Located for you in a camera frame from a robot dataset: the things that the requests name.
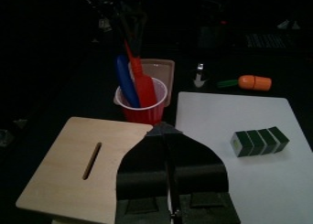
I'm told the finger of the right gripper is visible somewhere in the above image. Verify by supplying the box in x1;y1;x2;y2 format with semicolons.
117;3;135;50
133;11;149;59

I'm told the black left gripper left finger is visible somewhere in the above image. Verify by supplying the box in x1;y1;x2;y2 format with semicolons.
114;123;173;224

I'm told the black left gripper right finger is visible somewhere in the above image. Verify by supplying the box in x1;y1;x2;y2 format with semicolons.
163;122;242;224

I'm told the blue toy knife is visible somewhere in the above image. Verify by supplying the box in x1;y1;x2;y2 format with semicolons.
114;53;141;109

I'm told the beige tray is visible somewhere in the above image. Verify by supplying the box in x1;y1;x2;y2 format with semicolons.
128;59;176;108

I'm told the white cutting board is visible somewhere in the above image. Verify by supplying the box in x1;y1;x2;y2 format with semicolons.
173;91;313;224

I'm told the red plastic cup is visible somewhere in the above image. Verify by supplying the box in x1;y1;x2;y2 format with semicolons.
112;76;169;126

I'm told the green sliced toy cucumber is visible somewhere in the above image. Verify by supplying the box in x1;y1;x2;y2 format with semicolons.
229;126;291;158

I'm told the wooden board with slot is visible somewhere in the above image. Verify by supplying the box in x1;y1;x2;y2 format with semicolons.
14;116;155;224

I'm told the small white utensil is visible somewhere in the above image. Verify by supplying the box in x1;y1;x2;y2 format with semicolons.
192;62;208;89

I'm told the orange toy carrot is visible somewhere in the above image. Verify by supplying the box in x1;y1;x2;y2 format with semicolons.
216;74;272;92

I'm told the dark computer keyboard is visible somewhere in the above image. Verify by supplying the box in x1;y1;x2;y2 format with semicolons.
243;32;299;49

